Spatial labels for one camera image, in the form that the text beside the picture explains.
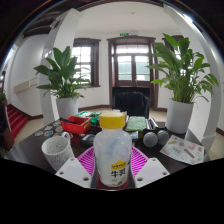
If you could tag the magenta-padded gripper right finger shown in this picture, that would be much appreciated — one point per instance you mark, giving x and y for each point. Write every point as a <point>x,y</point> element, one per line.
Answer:
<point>150,170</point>

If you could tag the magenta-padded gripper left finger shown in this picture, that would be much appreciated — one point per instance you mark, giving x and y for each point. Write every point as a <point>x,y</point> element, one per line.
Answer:
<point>76,170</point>

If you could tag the yellow-capped clear plastic bottle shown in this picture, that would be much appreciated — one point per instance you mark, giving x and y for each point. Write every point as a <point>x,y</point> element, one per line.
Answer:
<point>112,150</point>

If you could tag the white speckled mug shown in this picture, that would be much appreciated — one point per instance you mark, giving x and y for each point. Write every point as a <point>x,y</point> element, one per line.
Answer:
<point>56,151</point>

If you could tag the grey-headed microphone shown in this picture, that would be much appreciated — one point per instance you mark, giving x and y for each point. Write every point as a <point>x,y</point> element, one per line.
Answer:
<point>150,139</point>
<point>163,137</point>

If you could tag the small black box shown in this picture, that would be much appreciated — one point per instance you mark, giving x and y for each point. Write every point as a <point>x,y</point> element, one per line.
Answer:
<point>87,140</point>

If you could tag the white printed sticker sheet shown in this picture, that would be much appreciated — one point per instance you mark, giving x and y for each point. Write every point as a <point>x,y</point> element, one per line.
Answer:
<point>181,150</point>

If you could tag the red plastic box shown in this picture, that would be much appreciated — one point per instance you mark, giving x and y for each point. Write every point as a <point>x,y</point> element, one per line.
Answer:
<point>74,126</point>

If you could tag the green cloth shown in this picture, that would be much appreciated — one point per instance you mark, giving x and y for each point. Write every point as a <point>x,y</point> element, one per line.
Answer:
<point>136,123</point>

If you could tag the black chair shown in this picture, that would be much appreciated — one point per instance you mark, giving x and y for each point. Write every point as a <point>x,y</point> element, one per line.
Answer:
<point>130,101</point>

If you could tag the small-leaved plant in white pot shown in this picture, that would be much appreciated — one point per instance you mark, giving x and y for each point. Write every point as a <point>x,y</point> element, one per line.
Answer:
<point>63,75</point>

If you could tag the large plant in white pot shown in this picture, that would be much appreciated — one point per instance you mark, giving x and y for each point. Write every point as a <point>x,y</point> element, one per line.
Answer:
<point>181,76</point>

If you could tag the dark wooden glazed door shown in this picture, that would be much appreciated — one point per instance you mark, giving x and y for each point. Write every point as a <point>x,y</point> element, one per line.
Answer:
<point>131,63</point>

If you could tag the green exit sign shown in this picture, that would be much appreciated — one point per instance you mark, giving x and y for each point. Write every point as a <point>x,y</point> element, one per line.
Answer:
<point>124,34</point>

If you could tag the white wall radiator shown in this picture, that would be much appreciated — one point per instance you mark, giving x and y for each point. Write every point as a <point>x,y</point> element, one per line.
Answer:
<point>25,85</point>

